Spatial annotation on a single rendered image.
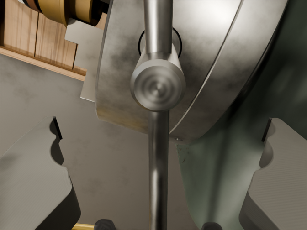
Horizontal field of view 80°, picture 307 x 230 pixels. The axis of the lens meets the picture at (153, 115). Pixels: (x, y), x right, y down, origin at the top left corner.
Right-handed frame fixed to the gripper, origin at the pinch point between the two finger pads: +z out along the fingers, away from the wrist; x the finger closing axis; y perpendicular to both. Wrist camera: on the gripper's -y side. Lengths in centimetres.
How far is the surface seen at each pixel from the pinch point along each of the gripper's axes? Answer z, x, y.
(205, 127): 5.2, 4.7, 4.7
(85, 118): 119, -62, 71
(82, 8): 16.8, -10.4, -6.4
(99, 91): 5.2, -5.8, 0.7
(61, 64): 37.5, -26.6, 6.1
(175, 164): 116, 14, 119
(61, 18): 16.1, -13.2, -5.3
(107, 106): 6.0, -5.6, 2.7
